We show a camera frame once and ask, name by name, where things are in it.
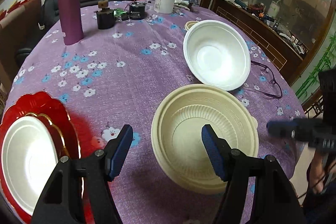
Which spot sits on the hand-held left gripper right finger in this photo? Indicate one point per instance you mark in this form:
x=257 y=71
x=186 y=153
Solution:
x=214 y=153

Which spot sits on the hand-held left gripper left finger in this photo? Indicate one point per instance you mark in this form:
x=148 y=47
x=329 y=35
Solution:
x=120 y=153

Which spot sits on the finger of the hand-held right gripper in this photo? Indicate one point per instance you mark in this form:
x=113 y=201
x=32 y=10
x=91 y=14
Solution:
x=288 y=129

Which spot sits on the cream ribbed disposable bowl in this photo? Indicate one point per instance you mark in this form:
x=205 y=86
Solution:
x=183 y=140

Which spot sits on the white disposable bowl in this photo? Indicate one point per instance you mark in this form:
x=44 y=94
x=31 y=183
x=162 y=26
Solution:
x=218 y=56

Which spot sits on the purple eyeglasses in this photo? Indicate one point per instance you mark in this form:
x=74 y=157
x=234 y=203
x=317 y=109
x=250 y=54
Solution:
x=273 y=82

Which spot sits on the red plate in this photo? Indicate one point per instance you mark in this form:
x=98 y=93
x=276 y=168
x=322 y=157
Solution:
x=60 y=119

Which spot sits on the purple floral tablecloth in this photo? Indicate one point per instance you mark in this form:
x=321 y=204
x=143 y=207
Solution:
x=131 y=56

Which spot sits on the wooden cabinet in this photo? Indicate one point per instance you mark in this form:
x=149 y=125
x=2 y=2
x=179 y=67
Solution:
x=262 y=32

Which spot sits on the small cream lid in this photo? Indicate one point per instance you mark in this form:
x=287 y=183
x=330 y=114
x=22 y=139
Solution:
x=190 y=25

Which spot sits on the dark motor with wooden pulley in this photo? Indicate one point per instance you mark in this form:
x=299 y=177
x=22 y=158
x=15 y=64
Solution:
x=105 y=19

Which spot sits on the green circuit board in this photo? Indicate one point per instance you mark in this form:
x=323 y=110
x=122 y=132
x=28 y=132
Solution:
x=120 y=13

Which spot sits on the black cylindrical motor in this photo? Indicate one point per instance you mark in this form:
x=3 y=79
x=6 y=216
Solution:
x=136 y=12

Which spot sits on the purple thermos bottle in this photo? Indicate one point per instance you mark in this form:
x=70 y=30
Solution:
x=69 y=11

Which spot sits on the white cloth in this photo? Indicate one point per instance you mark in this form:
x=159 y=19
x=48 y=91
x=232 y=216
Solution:
x=181 y=2

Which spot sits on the white plastic jar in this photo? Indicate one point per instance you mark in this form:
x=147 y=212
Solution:
x=164 y=2

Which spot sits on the brown chair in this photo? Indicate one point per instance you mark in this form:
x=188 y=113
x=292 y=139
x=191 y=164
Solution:
x=18 y=29

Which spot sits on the green bamboo wall sticker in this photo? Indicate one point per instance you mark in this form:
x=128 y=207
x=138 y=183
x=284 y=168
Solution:
x=319 y=66

